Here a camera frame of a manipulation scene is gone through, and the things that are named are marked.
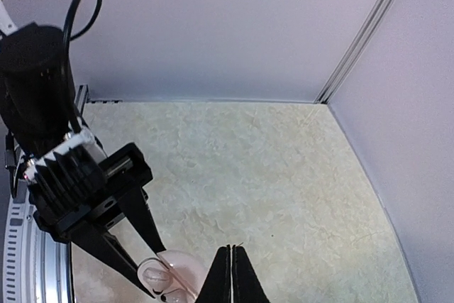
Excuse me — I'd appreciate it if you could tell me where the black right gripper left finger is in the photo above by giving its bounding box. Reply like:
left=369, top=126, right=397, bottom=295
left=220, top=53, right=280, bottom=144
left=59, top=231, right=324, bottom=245
left=196, top=245, right=231, bottom=303

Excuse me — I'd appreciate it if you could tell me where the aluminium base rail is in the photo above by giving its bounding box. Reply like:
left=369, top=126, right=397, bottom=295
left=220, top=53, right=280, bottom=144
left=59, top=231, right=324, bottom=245
left=0, top=84, right=89, bottom=303

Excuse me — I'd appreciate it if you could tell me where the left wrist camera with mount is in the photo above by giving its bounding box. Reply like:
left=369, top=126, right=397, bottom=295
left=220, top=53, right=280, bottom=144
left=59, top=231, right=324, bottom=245
left=23, top=128, right=106, bottom=225

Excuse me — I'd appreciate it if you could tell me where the pink earbud charging case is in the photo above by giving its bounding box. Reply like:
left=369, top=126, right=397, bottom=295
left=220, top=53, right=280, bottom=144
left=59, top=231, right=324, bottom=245
left=137, top=250, right=208, bottom=302

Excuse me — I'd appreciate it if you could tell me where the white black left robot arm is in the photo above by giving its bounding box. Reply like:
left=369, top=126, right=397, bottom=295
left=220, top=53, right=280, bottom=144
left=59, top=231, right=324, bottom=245
left=1, top=10, right=164, bottom=287

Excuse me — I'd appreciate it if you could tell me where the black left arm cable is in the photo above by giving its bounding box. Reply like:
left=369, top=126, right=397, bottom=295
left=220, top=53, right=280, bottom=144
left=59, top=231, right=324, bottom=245
left=60, top=0, right=104, bottom=133

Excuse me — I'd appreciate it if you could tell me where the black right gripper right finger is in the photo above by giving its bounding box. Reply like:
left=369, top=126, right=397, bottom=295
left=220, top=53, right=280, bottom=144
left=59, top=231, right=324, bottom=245
left=231, top=246, right=270, bottom=303

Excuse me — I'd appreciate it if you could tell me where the right aluminium frame post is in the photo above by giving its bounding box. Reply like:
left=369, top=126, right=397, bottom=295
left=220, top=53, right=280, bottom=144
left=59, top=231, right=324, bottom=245
left=314, top=0, right=395, bottom=105

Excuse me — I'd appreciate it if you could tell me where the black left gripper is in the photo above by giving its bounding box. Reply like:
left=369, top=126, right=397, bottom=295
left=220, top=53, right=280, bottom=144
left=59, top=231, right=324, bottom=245
left=33, top=143, right=166, bottom=299

